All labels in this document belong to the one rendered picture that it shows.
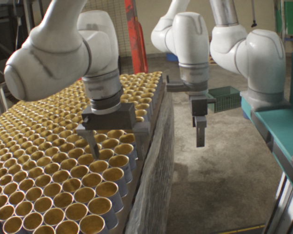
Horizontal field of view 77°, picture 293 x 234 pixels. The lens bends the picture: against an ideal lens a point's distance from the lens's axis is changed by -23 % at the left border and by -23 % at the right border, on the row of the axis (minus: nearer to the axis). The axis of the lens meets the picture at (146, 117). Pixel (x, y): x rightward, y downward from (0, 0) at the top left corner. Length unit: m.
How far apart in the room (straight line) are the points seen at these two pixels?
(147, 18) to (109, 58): 8.86
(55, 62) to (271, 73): 0.65
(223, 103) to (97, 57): 3.49
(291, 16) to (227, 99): 5.75
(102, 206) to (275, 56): 0.72
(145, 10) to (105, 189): 8.88
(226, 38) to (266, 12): 8.97
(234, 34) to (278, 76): 0.24
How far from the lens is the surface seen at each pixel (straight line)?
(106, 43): 0.49
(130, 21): 1.76
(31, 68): 0.37
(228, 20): 0.92
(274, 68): 0.79
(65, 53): 0.37
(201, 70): 0.65
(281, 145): 0.63
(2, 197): 0.83
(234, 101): 4.00
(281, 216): 1.20
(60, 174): 0.80
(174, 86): 0.67
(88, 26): 0.49
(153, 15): 9.30
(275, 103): 0.83
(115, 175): 0.75
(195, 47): 0.63
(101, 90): 0.52
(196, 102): 0.65
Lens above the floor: 1.59
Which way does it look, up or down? 24 degrees down
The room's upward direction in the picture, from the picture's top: 8 degrees counter-clockwise
